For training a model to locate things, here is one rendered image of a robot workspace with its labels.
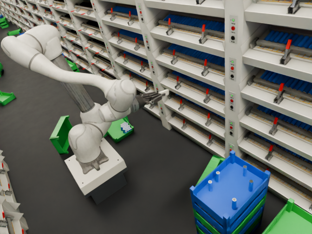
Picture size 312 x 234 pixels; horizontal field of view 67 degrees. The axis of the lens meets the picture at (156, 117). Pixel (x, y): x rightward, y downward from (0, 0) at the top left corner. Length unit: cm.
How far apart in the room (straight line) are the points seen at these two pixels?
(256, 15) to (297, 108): 42
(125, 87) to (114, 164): 66
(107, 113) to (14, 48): 54
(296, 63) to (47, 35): 120
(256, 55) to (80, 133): 102
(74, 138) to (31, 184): 82
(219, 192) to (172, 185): 59
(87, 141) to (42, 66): 49
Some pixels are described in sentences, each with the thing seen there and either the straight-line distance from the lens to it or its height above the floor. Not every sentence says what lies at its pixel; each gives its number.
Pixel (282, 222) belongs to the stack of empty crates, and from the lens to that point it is 122.
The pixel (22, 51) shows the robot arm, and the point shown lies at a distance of 135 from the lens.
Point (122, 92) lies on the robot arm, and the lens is 105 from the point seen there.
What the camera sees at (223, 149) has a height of 12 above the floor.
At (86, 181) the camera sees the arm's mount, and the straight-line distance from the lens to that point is 155.
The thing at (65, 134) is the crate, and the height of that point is 5.
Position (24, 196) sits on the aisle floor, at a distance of 214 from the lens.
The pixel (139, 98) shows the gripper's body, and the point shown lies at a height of 69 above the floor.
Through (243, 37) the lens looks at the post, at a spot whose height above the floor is 96.
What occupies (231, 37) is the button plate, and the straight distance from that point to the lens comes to 115.
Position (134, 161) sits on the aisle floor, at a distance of 190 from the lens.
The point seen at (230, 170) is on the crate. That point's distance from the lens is 124.
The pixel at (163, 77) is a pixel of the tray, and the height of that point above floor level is 51.
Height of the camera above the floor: 138
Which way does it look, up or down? 38 degrees down
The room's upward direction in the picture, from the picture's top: 13 degrees counter-clockwise
